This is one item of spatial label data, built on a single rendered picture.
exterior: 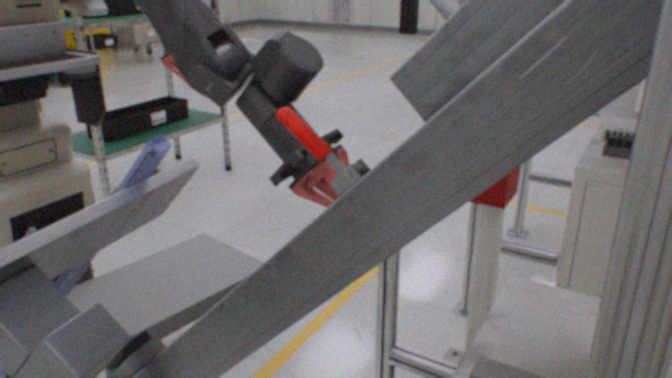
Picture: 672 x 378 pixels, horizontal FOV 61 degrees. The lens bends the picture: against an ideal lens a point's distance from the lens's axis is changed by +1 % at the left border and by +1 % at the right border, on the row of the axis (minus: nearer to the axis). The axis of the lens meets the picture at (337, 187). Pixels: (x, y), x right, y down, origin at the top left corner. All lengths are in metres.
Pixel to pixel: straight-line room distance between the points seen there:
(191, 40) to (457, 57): 0.38
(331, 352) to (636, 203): 1.70
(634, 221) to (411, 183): 0.15
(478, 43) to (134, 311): 0.91
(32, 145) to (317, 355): 1.11
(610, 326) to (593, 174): 1.56
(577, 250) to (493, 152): 1.64
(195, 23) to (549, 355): 0.74
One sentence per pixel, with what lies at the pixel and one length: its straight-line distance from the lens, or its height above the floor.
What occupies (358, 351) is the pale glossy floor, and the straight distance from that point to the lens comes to 1.98.
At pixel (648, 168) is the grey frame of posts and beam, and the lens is 0.34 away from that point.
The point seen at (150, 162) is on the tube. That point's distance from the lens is 0.42.
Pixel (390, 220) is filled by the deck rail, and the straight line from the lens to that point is 0.44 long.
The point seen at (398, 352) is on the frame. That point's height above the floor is 0.32.
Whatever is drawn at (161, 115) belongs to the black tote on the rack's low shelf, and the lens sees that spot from 3.30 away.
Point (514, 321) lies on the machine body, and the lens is 1.10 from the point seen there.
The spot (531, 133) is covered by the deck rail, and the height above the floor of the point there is 1.12.
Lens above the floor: 1.23
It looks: 22 degrees down
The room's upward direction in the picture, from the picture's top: straight up
